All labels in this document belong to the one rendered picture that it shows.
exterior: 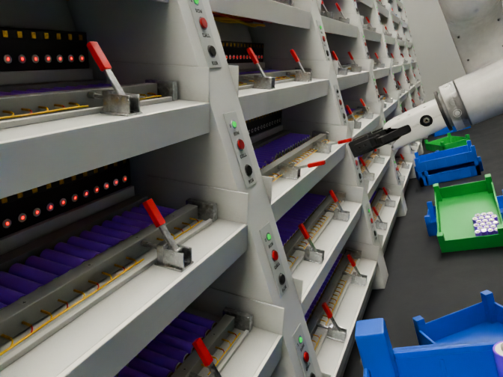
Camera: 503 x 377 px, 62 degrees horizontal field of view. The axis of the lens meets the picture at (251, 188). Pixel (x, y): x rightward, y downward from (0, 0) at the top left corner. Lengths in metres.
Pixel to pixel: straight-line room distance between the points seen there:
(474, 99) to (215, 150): 0.43
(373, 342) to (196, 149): 0.44
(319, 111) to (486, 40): 0.57
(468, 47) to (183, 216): 0.59
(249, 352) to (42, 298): 0.34
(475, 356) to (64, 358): 0.32
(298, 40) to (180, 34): 0.70
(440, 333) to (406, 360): 0.83
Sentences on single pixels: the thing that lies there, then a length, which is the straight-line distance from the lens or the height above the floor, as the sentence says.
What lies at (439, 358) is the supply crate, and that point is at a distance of 0.33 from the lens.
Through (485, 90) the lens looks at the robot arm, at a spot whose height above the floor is 0.57.
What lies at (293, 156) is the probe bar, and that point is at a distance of 1.01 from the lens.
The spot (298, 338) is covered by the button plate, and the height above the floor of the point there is 0.25.
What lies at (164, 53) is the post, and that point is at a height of 0.77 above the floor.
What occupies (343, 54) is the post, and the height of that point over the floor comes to 0.78.
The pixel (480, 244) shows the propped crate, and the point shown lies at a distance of 1.60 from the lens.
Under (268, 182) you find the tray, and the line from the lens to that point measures 0.73.
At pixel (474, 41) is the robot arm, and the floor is 0.65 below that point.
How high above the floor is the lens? 0.64
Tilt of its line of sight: 9 degrees down
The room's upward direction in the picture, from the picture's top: 17 degrees counter-clockwise
